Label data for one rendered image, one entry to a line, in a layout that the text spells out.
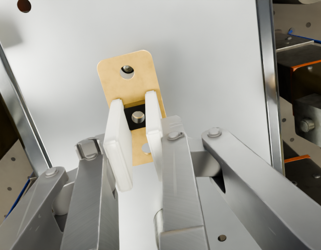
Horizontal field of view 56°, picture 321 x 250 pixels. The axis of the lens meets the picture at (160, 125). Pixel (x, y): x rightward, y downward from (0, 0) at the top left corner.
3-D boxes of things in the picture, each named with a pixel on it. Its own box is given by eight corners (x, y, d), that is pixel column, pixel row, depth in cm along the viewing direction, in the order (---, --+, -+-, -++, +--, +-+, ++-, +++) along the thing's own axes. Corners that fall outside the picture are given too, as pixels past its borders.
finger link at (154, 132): (145, 133, 14) (160, 130, 14) (144, 92, 21) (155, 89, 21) (159, 184, 16) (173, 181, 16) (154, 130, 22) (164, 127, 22)
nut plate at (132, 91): (175, 154, 23) (177, 162, 22) (128, 165, 24) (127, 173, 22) (149, 47, 20) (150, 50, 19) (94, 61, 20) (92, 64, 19)
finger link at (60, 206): (114, 203, 14) (51, 218, 14) (118, 152, 18) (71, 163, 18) (104, 176, 13) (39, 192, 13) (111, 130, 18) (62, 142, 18)
